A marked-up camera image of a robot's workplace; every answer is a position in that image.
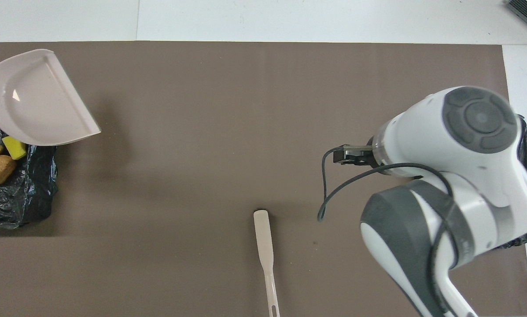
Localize beige hand brush black bristles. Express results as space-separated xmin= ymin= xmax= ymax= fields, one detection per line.
xmin=253 ymin=210 xmax=281 ymax=317

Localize brown table mat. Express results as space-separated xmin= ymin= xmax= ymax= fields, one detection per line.
xmin=0 ymin=41 xmax=527 ymax=317

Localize beige plastic dustpan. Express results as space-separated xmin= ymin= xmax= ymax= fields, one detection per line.
xmin=0 ymin=48 xmax=102 ymax=147

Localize black bag-lined bin pink spot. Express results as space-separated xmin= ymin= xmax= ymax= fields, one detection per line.
xmin=0 ymin=124 xmax=59 ymax=229

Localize green and yellow sponge piece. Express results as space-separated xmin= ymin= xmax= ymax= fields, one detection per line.
xmin=1 ymin=136 xmax=27 ymax=160

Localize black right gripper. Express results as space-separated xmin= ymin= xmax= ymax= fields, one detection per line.
xmin=333 ymin=144 xmax=375 ymax=168

